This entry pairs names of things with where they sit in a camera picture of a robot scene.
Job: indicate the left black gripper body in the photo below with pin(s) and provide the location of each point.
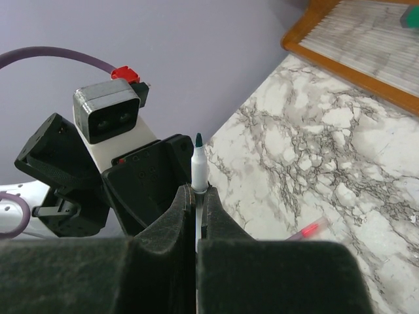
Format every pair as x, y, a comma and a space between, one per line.
139, 186

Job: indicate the green eraser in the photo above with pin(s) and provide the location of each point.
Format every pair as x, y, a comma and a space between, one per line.
410, 18

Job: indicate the pink highlighter pen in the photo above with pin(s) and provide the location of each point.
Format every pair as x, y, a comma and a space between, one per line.
310, 230

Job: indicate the wooden shelf rack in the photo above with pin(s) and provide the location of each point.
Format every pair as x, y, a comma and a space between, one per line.
361, 42

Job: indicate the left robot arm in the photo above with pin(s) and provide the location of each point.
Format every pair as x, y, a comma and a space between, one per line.
17, 203

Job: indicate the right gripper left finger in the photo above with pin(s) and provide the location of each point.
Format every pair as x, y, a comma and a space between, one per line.
153, 272

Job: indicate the white green-tipped pen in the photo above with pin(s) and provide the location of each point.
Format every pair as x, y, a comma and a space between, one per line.
199, 182

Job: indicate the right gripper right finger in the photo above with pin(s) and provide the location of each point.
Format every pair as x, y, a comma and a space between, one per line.
239, 274

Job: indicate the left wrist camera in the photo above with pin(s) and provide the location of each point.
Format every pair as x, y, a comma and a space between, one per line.
106, 116

